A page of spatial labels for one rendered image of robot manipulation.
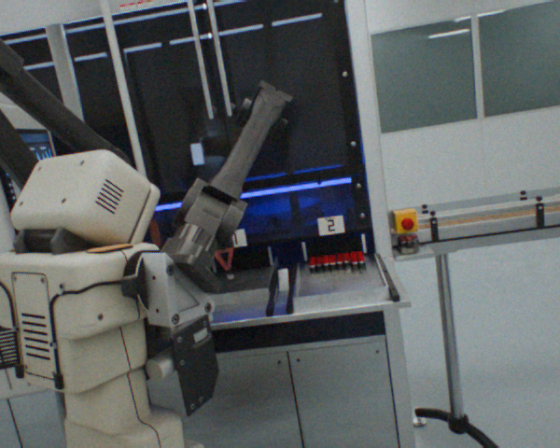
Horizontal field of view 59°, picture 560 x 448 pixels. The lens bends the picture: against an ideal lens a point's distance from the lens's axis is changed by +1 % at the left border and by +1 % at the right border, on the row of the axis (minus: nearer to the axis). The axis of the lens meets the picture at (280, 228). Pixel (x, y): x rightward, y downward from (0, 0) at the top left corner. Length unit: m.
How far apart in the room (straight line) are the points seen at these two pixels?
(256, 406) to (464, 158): 5.06
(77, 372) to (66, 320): 0.09
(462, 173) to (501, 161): 0.47
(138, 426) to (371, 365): 1.08
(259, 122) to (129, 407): 0.59
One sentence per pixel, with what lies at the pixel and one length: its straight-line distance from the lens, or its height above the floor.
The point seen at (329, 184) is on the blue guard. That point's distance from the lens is 1.66.
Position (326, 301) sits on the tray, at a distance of 1.36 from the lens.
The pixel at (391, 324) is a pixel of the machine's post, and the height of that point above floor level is 0.64.
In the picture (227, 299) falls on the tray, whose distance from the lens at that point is 1.51.
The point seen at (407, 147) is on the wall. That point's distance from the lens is 6.36.
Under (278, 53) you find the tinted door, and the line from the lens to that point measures 1.67.
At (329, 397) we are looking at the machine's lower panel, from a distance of 1.93.
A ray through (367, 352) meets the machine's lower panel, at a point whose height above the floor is 0.54.
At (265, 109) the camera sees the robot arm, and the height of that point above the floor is 1.42.
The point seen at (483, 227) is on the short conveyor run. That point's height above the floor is 0.92.
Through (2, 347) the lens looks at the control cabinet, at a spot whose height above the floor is 0.95.
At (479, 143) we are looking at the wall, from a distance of 6.56.
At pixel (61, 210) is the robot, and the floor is 1.30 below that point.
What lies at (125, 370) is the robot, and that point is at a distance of 0.93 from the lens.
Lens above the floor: 1.38
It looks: 12 degrees down
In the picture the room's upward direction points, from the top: 9 degrees counter-clockwise
